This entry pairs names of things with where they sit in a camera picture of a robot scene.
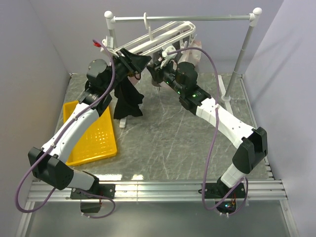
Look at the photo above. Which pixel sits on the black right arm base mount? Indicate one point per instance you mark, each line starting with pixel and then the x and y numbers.
pixel 212 191

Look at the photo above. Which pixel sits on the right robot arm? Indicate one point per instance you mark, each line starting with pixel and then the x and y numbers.
pixel 250 143

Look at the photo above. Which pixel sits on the white rack left foot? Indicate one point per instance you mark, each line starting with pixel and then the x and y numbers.
pixel 122 122

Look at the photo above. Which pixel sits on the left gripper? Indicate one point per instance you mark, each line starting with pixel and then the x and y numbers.
pixel 134 63

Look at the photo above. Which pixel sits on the metal clothes rack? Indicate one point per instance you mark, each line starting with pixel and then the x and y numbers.
pixel 157 21

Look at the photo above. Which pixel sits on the pink underwear black trim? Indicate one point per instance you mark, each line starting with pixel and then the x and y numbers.
pixel 135 79

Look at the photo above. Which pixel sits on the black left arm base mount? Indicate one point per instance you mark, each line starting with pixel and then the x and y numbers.
pixel 105 190

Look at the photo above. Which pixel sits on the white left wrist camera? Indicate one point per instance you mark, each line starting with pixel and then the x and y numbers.
pixel 108 42

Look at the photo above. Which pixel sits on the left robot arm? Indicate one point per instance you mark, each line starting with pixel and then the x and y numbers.
pixel 49 162

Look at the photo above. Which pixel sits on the aluminium table edge rail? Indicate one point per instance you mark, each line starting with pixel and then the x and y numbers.
pixel 167 191

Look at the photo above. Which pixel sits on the white clip hanger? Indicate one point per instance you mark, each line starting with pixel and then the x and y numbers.
pixel 159 38

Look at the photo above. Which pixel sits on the white underwear pink trim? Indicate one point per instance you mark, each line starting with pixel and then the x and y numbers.
pixel 191 55

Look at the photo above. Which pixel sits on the grey striped underwear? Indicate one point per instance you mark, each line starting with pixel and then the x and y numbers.
pixel 177 51

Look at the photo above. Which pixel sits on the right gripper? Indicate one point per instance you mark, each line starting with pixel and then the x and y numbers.
pixel 156 72

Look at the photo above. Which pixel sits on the yellow plastic tray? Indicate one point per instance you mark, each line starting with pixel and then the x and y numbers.
pixel 87 141

